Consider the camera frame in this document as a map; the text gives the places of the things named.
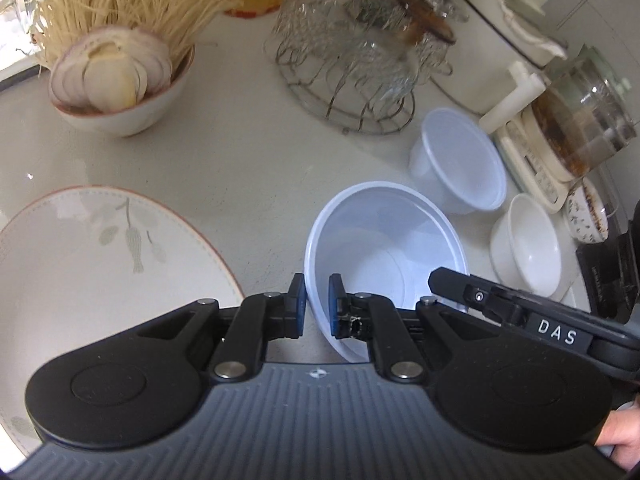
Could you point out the set of patterned glass cups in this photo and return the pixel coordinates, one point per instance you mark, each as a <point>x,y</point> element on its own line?
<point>340,25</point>

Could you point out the person's right hand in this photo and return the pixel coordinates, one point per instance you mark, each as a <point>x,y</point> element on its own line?
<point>625,440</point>

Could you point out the glass electric kettle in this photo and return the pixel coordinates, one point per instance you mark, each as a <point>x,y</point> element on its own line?
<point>585,110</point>

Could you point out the white electric cooking pot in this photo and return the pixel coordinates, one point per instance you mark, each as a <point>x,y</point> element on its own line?
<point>490,15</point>

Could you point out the garlic head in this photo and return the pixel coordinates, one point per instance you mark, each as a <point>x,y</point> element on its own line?
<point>110,70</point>

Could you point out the drain tray with glasses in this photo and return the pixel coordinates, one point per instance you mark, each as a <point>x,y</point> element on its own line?
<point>20,25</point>

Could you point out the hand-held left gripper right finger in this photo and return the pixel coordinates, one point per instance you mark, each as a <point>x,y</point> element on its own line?
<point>334,307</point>

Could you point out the white kettle base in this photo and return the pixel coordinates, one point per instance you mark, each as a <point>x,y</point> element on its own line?
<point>530,170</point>

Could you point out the printed bowl with grains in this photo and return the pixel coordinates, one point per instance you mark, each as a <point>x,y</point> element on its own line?
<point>585,212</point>

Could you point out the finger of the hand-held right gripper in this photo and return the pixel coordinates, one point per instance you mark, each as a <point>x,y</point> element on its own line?
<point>460,290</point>

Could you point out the pale blue plastic bowl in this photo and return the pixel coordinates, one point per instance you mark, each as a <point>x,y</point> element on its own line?
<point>380,240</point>
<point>460,160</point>

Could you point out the white bowl with red rim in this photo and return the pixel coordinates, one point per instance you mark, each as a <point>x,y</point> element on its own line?
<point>130,115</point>

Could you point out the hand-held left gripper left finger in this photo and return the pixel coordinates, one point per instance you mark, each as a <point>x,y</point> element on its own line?
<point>299,307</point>

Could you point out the large leaf print ceramic plate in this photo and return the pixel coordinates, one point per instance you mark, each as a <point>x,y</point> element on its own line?
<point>75,285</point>

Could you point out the white ceramic bowl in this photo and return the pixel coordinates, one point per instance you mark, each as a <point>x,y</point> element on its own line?
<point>530,250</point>

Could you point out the black cooktop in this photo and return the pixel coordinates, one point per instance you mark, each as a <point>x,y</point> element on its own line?
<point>610,275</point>

